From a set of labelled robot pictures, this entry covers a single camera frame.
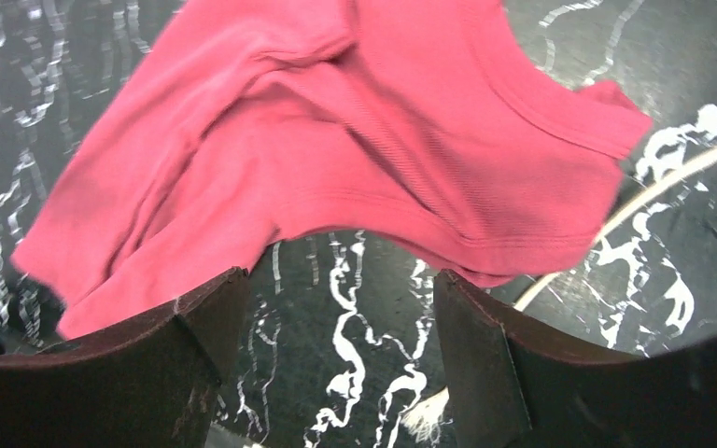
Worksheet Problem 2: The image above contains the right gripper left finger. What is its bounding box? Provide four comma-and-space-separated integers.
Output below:
0, 268, 250, 447

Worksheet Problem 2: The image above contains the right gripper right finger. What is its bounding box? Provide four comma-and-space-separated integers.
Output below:
434, 270, 717, 448

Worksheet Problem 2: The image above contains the maroon garment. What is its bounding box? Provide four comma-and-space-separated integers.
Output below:
11, 1, 651, 338

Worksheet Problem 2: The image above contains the beige drawstring cord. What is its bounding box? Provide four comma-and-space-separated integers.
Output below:
401, 126, 717, 443

